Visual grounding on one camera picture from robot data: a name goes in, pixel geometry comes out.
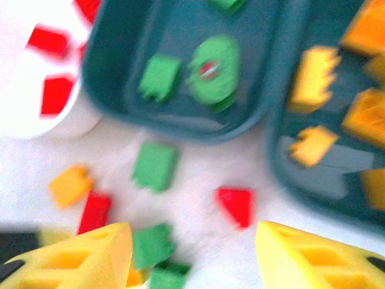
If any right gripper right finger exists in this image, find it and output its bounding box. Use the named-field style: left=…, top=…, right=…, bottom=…
left=254, top=220, right=385, bottom=289

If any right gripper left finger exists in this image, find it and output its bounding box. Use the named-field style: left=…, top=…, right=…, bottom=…
left=0, top=222, right=134, bottom=289

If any orange lego brick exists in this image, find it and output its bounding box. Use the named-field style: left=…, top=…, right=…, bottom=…
left=359, top=168, right=385, bottom=211
left=339, top=0, right=385, bottom=57
left=48, top=165, right=93, bottom=210
left=341, top=89, right=385, bottom=148

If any red lego brick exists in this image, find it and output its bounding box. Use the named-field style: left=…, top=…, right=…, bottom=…
left=73, top=0, right=102, bottom=23
left=40, top=76, right=75, bottom=115
left=214, top=188, right=253, bottom=229
left=26, top=25, right=72, bottom=58
left=78, top=191, right=112, bottom=235

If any green lego brick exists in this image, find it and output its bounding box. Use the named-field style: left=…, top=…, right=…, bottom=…
left=137, top=55, right=183, bottom=103
left=149, top=261, right=190, bottom=289
left=132, top=224, right=175, bottom=270
left=131, top=143, right=178, bottom=193
left=207, top=0, right=247, bottom=16

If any green round lego figure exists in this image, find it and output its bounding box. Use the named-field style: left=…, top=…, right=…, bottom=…
left=186, top=34, right=241, bottom=114

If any teal plastic container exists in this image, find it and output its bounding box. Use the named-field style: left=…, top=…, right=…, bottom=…
left=265, top=0, right=385, bottom=238
left=81, top=0, right=282, bottom=146

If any white plastic container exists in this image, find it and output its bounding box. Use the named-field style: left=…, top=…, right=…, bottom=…
left=0, top=0, right=102, bottom=141

